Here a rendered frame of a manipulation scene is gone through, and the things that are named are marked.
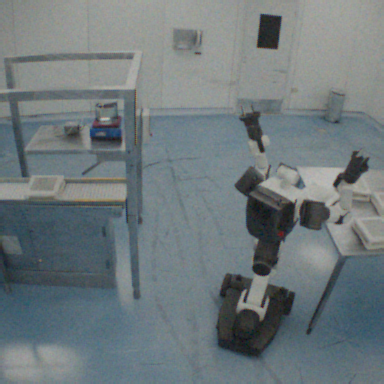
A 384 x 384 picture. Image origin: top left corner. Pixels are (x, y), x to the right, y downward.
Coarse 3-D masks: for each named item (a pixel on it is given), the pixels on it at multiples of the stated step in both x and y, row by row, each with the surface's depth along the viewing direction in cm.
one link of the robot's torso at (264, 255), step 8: (256, 248) 206; (264, 248) 205; (272, 248) 204; (256, 256) 205; (264, 256) 204; (272, 256) 203; (256, 264) 202; (264, 264) 200; (272, 264) 204; (256, 272) 205; (264, 272) 203
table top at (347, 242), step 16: (304, 176) 288; (320, 176) 290; (368, 176) 297; (352, 208) 253; (368, 208) 255; (336, 224) 236; (336, 240) 222; (352, 240) 222; (352, 256) 211; (368, 256) 213
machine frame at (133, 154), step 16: (128, 80) 204; (0, 96) 184; (16, 96) 185; (32, 96) 187; (48, 96) 188; (64, 96) 189; (80, 96) 190; (96, 96) 191; (112, 96) 192; (128, 96) 193; (16, 112) 287; (128, 112) 198; (16, 128) 295; (128, 128) 203; (16, 144) 303; (128, 144) 208; (128, 160) 214; (128, 176) 220; (128, 192) 226; (128, 208) 233; (128, 224) 240; (0, 272) 257
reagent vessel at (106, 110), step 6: (96, 102) 211; (102, 102) 209; (108, 102) 210; (114, 102) 213; (96, 108) 214; (102, 108) 212; (108, 108) 212; (114, 108) 215; (96, 114) 216; (102, 114) 214; (108, 114) 214; (114, 114) 217; (96, 120) 219; (102, 120) 216; (108, 120) 216; (114, 120) 219
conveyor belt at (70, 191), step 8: (0, 184) 249; (8, 184) 250; (16, 184) 251; (24, 184) 251; (72, 184) 256; (80, 184) 256; (88, 184) 257; (96, 184) 258; (104, 184) 258; (112, 184) 259; (120, 184) 260; (0, 192) 241; (8, 192) 241; (16, 192) 242; (64, 192) 247; (72, 192) 247; (80, 192) 248; (88, 192) 249; (96, 192) 249; (104, 192) 250; (112, 192) 251; (120, 192) 251
